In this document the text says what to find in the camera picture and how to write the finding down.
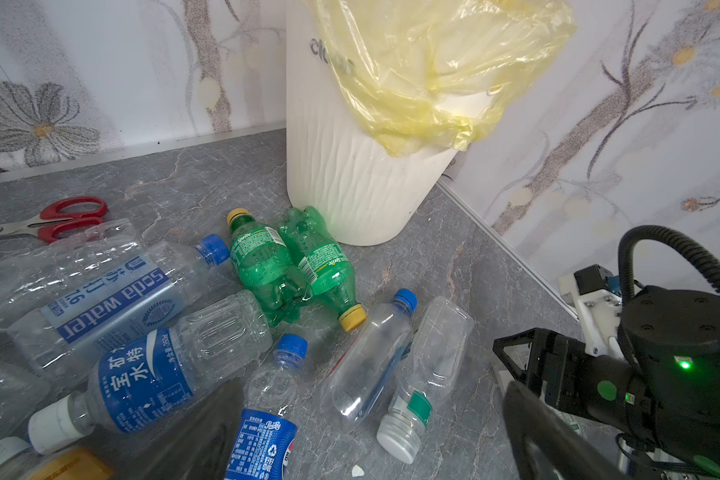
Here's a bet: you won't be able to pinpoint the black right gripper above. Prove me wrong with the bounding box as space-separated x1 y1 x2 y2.
493 328 635 429

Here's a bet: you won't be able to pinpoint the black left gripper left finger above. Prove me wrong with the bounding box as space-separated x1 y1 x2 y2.
113 379 244 479

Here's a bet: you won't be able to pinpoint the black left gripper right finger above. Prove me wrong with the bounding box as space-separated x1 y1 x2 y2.
503 380 625 479

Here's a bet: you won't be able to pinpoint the crushed clear bottle back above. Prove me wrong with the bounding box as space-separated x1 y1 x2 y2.
0 219 144 333

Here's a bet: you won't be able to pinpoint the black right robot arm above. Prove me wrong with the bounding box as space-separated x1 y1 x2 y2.
493 225 720 479

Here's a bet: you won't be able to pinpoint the white ribbed trash bin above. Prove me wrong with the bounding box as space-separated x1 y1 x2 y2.
286 1 456 246

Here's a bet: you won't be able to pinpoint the yellow plastic bin liner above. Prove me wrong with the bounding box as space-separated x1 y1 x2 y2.
306 1 576 157

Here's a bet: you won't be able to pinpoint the blue label bottle white cap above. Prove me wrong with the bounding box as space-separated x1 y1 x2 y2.
28 290 272 454

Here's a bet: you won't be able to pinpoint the clear bottle green band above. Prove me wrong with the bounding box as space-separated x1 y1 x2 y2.
376 296 475 464

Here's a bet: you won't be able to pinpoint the orange juice bottle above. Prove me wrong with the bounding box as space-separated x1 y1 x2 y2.
0 437 113 480

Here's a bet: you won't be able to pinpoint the clear bottle blue cap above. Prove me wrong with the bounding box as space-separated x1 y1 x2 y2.
319 288 418 433

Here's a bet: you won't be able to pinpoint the soda water clear bottle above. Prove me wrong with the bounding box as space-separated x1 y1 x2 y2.
8 234 230 387

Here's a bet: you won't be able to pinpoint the green bottle yellow cap left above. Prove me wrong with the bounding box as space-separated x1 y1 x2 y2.
227 208 312 328

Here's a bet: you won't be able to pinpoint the green bottle yellow cap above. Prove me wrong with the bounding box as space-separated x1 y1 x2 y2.
278 206 366 332
227 208 312 328

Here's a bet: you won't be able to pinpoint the green bottle yellow cap right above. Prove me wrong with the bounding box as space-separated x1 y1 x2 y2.
278 206 366 332

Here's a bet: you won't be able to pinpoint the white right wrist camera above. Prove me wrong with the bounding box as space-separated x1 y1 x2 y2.
558 264 624 360

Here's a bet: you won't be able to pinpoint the red handled scissors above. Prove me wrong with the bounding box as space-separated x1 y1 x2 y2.
0 196 109 243

